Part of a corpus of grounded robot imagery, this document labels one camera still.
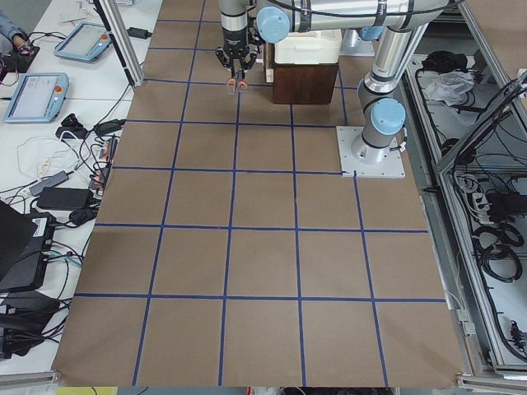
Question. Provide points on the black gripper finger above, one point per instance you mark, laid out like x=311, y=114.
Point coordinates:
x=249, y=57
x=225, y=60

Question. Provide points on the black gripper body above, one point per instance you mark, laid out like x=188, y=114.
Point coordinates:
x=235, y=39

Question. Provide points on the orange handled scissors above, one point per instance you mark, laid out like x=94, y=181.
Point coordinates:
x=237, y=83

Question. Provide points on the brown wooden drawer cabinet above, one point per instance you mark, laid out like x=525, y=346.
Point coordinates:
x=300, y=84

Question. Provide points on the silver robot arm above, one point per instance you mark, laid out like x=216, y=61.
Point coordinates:
x=235, y=22
x=384, y=116

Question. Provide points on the white plastic tray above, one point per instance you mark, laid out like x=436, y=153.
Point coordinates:
x=310, y=48

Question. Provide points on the black power adapter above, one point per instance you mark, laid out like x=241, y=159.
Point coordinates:
x=139, y=33

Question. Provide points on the teach pendant far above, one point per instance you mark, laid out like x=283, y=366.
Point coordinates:
x=85, y=43

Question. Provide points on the teach pendant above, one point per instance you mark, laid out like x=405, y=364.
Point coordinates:
x=38, y=98
x=85, y=43

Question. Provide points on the teach pendant near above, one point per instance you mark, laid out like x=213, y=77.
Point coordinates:
x=38, y=98

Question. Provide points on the crumpled white cloth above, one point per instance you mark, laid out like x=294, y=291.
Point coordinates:
x=451, y=88

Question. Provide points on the black power brick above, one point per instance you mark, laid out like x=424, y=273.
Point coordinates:
x=64, y=199

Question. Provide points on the black laptop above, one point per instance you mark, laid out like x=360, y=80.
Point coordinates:
x=25, y=240

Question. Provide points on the aluminium frame post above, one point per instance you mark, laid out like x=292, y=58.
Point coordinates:
x=114, y=24

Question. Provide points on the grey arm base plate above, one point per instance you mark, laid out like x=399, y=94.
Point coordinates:
x=359, y=160

